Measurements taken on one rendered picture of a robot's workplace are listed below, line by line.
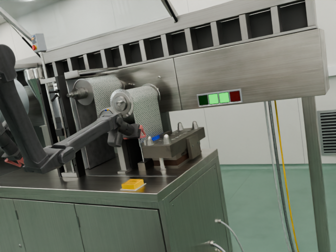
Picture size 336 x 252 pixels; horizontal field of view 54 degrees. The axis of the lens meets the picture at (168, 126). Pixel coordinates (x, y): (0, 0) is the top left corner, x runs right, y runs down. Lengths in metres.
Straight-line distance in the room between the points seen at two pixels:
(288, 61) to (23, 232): 1.70
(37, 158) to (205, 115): 3.47
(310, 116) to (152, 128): 0.82
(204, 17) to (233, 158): 2.87
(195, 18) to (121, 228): 1.11
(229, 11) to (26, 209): 1.51
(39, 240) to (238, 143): 2.94
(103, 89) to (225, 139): 2.77
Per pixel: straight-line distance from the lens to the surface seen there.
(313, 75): 1.65
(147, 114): 1.74
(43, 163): 1.12
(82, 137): 1.28
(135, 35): 2.00
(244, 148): 4.32
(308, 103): 1.83
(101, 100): 1.82
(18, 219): 2.12
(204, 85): 1.79
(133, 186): 1.41
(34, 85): 2.21
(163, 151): 1.55
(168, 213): 1.41
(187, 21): 1.83
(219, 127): 4.36
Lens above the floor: 1.35
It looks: 9 degrees down
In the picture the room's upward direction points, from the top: 10 degrees counter-clockwise
